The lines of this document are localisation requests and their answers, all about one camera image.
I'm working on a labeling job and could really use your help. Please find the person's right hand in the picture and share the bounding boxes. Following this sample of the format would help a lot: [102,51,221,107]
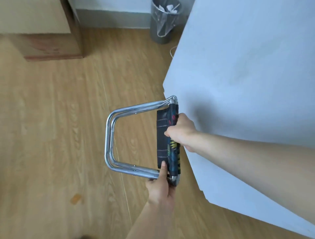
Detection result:
[164,113,199,153]

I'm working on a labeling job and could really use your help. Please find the person's left hand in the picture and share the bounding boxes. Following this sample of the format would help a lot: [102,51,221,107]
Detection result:
[145,161,177,208]

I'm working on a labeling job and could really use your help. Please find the folding metal stool fabric seat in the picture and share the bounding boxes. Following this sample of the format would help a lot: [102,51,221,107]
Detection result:
[105,96,182,187]

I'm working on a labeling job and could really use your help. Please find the person's left forearm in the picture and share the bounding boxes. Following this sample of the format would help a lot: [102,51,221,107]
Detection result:
[126,199,174,239]

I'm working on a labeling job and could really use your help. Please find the person's right forearm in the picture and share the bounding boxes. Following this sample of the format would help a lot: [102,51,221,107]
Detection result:
[189,131,315,225]

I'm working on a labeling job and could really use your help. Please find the white table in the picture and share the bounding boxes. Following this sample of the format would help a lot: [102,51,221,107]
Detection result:
[162,0,315,238]

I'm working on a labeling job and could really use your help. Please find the grey metal waste bin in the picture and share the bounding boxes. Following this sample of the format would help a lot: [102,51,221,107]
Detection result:
[150,0,183,45]

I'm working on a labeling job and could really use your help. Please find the clear plastic bin liner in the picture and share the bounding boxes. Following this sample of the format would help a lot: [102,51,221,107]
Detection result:
[152,0,182,38]

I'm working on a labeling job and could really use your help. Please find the brown wooden cabinet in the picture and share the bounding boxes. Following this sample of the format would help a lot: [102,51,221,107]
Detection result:
[0,0,84,62]

